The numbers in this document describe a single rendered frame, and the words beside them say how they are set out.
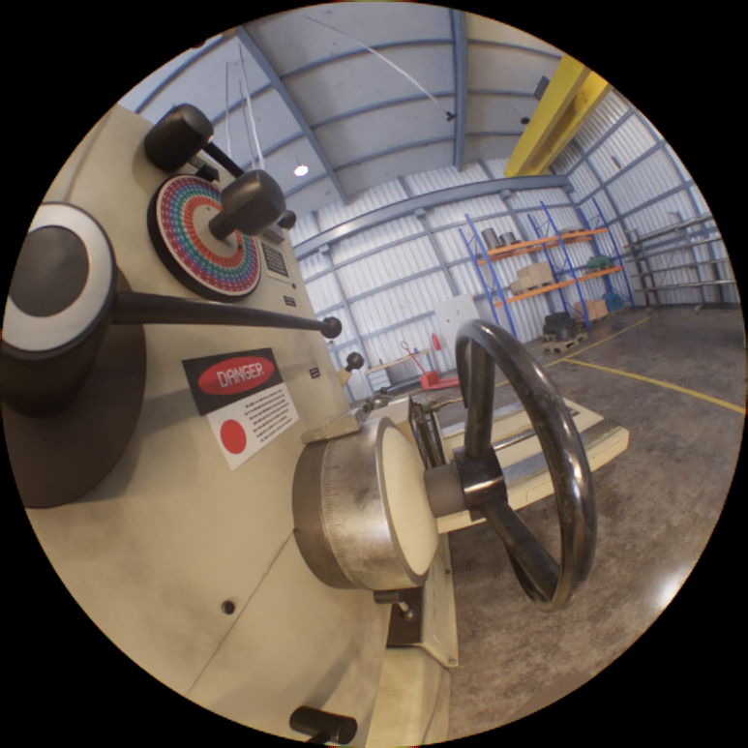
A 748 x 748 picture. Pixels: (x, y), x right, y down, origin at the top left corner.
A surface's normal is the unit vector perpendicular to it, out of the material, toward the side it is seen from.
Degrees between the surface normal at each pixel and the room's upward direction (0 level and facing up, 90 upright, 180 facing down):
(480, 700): 0
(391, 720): 0
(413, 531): 83
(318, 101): 169
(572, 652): 0
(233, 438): 90
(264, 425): 90
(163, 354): 90
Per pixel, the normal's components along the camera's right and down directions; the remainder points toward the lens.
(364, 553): -0.24, -0.10
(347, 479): -0.36, -0.65
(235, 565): 0.93, -0.32
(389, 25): 0.31, 0.95
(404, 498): 0.64, -0.49
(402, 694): -0.35, -0.93
